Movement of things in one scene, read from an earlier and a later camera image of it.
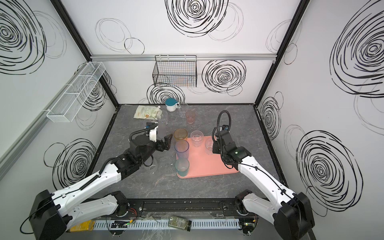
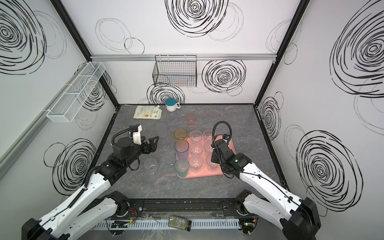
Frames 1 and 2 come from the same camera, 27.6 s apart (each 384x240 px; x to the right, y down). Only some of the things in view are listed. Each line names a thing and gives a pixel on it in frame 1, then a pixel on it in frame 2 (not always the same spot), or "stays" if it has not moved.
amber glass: x=180 y=133 stays
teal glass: x=181 y=166 stays
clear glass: x=209 y=145 -> x=207 y=135
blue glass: x=181 y=147 stays
